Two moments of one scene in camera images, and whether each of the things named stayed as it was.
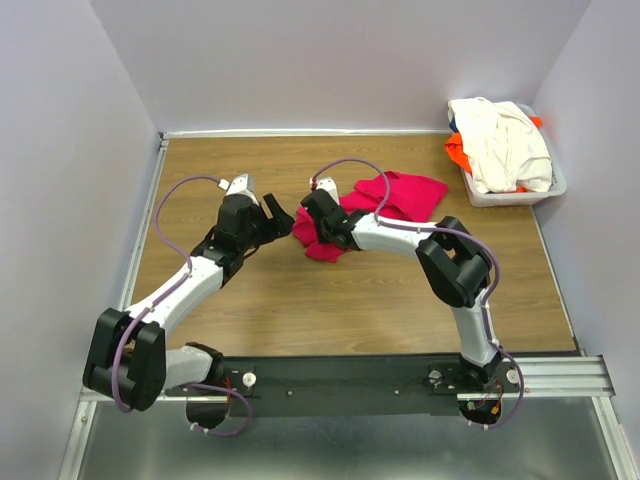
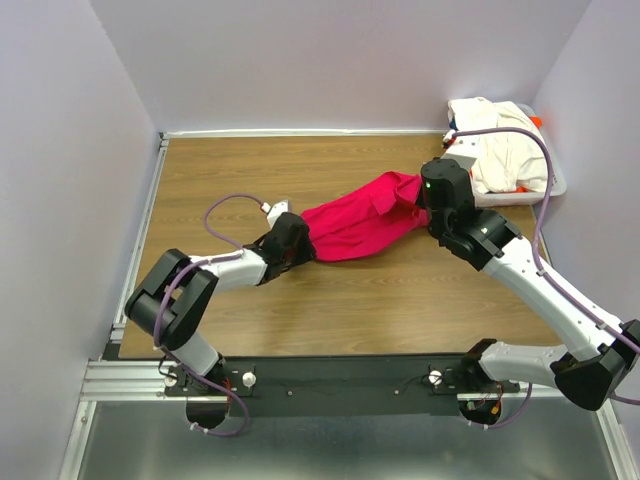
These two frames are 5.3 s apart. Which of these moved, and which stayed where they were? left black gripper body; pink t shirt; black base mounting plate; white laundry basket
Moved: left black gripper body
Stayed: pink t shirt; white laundry basket; black base mounting plate
